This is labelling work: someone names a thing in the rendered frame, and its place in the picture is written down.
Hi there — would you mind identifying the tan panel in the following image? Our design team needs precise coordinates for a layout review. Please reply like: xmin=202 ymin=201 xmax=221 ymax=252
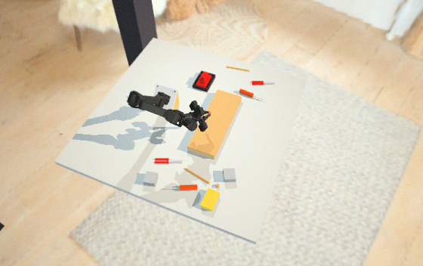
xmin=187 ymin=90 xmax=242 ymax=159

